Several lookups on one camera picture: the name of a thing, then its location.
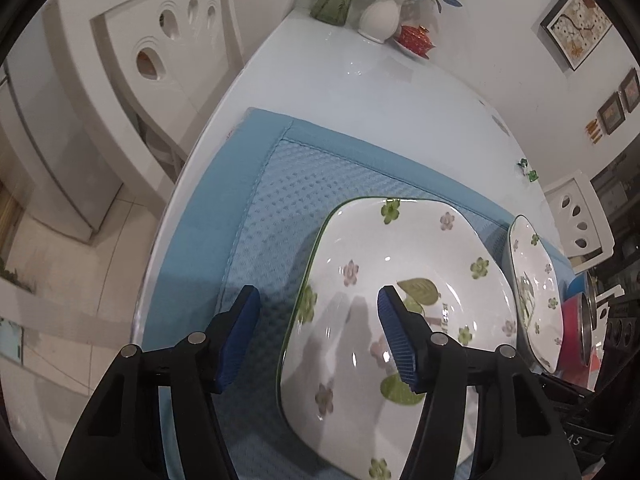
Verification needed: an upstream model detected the white ceramic vase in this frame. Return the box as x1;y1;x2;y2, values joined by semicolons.
358;0;407;43

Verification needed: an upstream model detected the cluttered shelf unit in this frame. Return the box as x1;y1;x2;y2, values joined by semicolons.
590;155;640;286

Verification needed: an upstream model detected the blue textured table mat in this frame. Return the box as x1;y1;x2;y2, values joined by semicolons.
141;107;576;480

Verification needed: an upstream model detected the green-rimmed floral plate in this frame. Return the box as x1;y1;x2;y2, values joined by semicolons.
276;198;517;480

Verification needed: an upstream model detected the white chair with cutouts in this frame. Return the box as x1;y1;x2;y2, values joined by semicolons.
542;170;615;261
42;0;246;196

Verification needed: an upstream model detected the red steel bowl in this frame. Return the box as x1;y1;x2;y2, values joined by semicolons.
560;292;597;391

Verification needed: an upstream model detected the floral white plate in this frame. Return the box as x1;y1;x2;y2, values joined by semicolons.
507;215;565;375

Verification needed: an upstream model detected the grey refrigerator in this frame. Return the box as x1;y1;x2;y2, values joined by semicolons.
0;35;126;246

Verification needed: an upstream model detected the red lidded teacup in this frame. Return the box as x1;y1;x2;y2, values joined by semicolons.
398;24;436;56

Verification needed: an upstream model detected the large framed tree picture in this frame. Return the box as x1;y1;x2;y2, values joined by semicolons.
540;0;615;72

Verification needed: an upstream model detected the blue steel bowl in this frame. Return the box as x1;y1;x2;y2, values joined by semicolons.
564;267;608;341

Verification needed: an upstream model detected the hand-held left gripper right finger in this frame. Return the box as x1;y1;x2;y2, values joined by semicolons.
376;285;588;480

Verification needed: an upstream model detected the small framed picture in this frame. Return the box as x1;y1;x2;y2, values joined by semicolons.
597;92;627;136
618;67;640;113

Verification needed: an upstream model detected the white saucer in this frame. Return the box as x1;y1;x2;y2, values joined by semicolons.
392;37;433;61

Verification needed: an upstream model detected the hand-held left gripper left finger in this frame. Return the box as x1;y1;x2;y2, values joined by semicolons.
55;285;262;480

